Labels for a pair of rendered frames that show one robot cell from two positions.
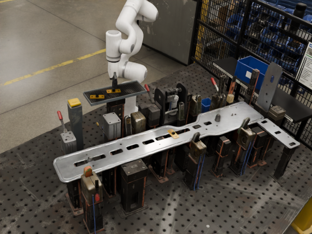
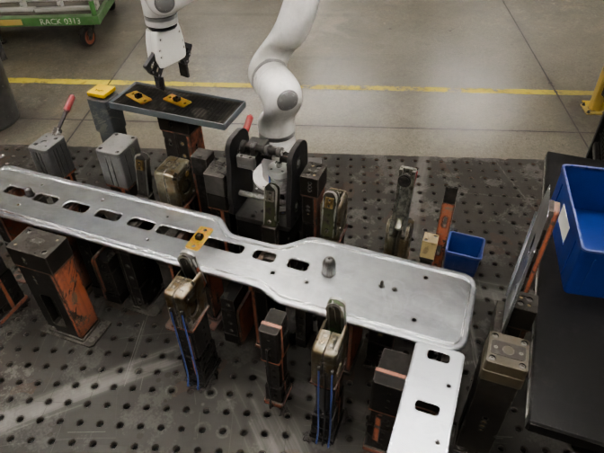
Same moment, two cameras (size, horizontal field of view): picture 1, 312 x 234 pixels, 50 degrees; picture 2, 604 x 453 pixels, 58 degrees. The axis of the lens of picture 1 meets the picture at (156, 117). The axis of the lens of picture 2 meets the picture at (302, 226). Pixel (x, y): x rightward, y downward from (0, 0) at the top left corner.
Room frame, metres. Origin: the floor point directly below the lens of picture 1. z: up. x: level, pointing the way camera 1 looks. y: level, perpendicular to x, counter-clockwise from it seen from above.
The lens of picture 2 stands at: (1.19, -1.07, 1.92)
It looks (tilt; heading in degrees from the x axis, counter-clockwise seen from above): 42 degrees down; 54
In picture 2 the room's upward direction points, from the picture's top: 1 degrees counter-clockwise
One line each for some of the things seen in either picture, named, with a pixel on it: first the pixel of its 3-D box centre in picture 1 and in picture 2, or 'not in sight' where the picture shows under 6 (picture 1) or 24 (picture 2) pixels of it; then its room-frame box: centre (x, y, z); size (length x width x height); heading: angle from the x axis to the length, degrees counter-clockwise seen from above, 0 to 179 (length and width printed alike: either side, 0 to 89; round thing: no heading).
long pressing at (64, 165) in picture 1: (171, 136); (190, 240); (1.55, -0.10, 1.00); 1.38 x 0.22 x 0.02; 123
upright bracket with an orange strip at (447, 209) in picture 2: (227, 106); (435, 266); (2.01, -0.50, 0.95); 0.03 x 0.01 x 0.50; 123
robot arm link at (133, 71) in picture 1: (133, 79); (278, 104); (2.01, 0.18, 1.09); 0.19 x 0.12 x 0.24; 76
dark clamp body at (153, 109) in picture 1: (151, 130); (227, 220); (1.71, 0.02, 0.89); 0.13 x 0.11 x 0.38; 33
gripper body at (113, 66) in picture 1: (113, 66); (165, 41); (1.72, 0.28, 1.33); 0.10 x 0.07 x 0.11; 18
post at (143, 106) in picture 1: (141, 130); (210, 208); (1.69, 0.08, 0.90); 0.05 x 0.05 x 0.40; 33
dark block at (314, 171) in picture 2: (182, 117); (313, 231); (1.87, -0.18, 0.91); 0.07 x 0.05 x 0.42; 33
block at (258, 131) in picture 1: (253, 147); (386, 404); (1.70, -0.67, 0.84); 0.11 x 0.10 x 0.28; 33
